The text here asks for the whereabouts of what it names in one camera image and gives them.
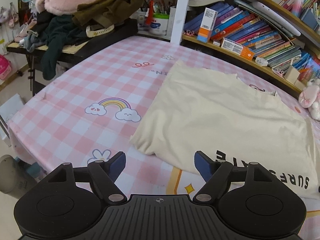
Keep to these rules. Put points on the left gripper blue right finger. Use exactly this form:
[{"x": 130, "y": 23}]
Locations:
[{"x": 216, "y": 175}]

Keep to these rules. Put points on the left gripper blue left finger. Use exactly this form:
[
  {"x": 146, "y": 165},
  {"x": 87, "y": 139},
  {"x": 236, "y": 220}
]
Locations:
[{"x": 103, "y": 176}]

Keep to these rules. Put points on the cream t-shirt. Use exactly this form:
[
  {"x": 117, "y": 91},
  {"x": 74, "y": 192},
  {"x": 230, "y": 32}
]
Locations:
[{"x": 198, "y": 109}]

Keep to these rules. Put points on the dark green brown clothes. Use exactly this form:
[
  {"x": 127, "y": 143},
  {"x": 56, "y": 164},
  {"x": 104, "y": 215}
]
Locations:
[{"x": 100, "y": 23}]

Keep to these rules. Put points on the pink checkered table mat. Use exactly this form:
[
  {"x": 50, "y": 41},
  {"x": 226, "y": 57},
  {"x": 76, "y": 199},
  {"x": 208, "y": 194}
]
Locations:
[{"x": 90, "y": 112}]

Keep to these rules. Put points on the pink white bunny plush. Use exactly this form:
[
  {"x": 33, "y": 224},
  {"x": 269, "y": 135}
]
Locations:
[{"x": 309, "y": 98}]

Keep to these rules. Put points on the small white plastic item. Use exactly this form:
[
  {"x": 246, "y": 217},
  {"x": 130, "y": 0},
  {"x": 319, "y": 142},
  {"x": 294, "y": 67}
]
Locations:
[{"x": 261, "y": 61}]

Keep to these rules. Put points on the white orange flat box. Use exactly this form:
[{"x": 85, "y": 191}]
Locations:
[{"x": 237, "y": 49}]

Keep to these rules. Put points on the small white beige box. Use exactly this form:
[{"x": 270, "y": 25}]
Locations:
[{"x": 292, "y": 75}]

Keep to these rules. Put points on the row of colourful books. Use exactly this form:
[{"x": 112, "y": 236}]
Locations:
[{"x": 242, "y": 26}]

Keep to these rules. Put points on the white orange medicine box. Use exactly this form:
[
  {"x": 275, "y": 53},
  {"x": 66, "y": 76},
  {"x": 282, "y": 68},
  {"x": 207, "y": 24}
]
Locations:
[{"x": 207, "y": 25}]

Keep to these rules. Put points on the wooden bookshelf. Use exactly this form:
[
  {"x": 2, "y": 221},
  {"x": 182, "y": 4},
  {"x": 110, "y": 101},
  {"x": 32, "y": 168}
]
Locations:
[{"x": 183, "y": 11}]

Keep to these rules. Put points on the white pen holder cup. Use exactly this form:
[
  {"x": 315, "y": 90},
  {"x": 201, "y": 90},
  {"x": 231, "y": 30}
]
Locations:
[{"x": 159, "y": 24}]

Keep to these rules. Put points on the white tablet on books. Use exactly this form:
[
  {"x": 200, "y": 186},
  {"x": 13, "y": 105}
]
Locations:
[{"x": 270, "y": 17}]

